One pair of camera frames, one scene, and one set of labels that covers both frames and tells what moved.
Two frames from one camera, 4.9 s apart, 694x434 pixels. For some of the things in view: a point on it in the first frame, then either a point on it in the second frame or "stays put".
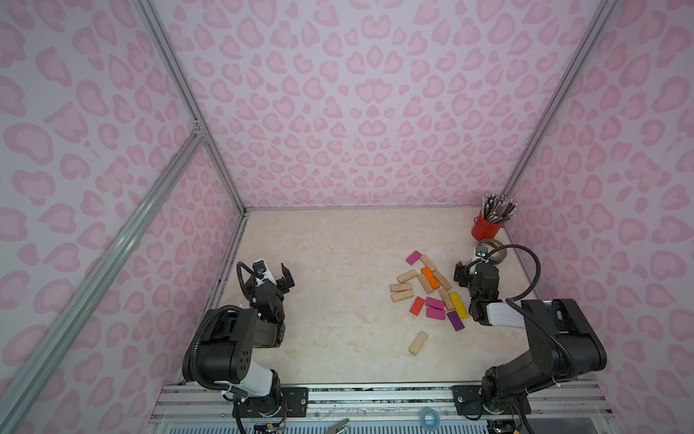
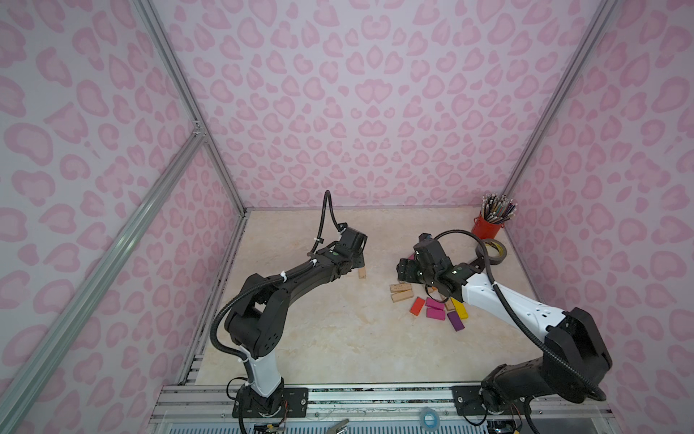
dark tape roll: [498, 256] stays put
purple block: [455, 321] stays put
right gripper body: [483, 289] → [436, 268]
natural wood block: [400, 287] stays put
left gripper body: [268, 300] → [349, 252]
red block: [417, 306] stays put
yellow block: [459, 306] stays put
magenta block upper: [435, 303] stays put
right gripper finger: [460, 275] → [407, 270]
